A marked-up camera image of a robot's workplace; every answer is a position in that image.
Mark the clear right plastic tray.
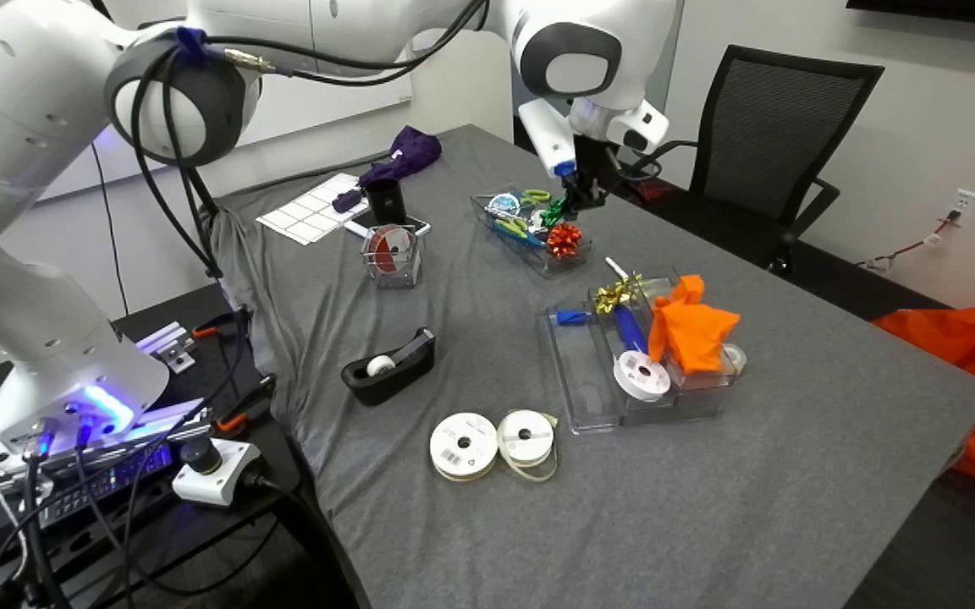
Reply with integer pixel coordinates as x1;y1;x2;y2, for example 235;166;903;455
546;277;747;438

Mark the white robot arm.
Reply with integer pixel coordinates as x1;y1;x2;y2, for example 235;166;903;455
0;0;681;449

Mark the red gift bow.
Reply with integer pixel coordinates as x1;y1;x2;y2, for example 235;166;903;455
546;225;583;260

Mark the white ribbon spool near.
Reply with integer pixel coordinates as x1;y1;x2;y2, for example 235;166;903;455
428;413;499;483

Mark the black tape dispenser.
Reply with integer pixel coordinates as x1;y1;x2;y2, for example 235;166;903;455
341;328;435;408

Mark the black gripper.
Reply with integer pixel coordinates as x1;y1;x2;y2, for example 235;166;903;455
566;137;652;218

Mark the white ribbon spool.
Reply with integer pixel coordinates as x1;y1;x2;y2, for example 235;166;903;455
499;410;557;483
428;413;499;483

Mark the yellow gold gift bow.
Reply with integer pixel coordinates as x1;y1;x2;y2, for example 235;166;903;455
594;282;643;318

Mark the blue marker pen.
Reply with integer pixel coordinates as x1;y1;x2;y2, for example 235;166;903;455
613;304;648;351

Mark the white ribbon spool far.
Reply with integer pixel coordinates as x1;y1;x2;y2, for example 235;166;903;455
499;410;557;483

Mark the black mug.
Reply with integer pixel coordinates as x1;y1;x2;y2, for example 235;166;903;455
369;179;408;225

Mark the green gift bow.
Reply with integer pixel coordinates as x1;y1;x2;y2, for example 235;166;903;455
543;201;568;227

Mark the white label sheet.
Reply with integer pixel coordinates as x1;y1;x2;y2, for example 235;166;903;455
259;174;367;246

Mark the grey table cloth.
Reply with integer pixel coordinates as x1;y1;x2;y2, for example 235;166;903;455
217;130;975;609

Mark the purple folded umbrella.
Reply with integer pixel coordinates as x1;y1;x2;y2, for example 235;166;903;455
333;127;439;215

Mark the black mesh office chair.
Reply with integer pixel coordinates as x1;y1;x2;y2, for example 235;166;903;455
657;44;883;275

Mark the robot base controller electronics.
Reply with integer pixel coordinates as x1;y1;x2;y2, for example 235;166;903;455
0;314;279;570

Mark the red ribbon spool in case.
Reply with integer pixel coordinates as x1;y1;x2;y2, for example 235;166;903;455
362;225;428;289

